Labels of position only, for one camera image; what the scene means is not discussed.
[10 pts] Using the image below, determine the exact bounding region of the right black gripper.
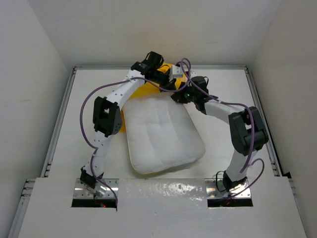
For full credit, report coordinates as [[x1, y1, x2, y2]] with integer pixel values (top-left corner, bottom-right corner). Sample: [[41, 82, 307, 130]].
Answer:
[[172, 81, 198, 104]]

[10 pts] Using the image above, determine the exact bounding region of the white pillow yellow edge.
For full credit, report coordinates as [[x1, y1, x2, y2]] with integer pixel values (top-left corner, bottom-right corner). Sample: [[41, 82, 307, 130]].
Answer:
[[123, 94, 206, 175]]

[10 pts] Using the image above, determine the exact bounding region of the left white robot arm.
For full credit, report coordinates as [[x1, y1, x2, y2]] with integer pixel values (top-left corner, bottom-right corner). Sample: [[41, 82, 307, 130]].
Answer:
[[79, 51, 176, 189]]

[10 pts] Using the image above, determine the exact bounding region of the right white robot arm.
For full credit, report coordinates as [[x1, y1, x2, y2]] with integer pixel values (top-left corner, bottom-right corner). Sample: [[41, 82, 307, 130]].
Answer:
[[171, 76, 268, 192]]

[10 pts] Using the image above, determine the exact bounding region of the white front cover board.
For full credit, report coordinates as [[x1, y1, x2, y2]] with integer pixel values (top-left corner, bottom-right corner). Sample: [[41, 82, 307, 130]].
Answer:
[[19, 177, 306, 238]]

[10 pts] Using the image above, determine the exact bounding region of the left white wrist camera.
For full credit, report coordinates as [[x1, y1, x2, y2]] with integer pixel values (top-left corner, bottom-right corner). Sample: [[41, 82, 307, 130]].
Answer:
[[169, 65, 183, 81]]

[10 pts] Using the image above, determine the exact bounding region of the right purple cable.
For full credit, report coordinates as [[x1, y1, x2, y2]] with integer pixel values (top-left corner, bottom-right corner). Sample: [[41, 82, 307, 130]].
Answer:
[[180, 58, 264, 199]]

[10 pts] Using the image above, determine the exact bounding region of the purple cable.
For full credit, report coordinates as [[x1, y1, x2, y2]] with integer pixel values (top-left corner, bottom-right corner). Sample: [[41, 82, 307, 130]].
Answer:
[[180, 58, 264, 199], [79, 58, 192, 208]]

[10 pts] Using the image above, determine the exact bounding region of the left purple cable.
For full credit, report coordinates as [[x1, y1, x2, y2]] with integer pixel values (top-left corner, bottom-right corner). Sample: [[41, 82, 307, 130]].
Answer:
[[79, 58, 192, 208]]

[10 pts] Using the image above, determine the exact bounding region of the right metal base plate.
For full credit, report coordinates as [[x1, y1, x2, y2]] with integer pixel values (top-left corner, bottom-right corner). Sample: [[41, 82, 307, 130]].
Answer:
[[205, 178, 252, 199]]

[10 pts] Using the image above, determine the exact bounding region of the metal base plate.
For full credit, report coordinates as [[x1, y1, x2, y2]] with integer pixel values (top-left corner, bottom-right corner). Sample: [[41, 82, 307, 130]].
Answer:
[[205, 178, 252, 199], [73, 178, 119, 199]]

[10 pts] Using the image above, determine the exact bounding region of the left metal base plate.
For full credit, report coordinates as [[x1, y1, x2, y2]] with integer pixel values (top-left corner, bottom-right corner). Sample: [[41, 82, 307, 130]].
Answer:
[[73, 178, 119, 199]]

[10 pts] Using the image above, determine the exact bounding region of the aluminium table frame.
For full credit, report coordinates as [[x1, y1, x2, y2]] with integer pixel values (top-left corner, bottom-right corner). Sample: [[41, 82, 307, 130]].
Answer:
[[9, 67, 293, 238]]

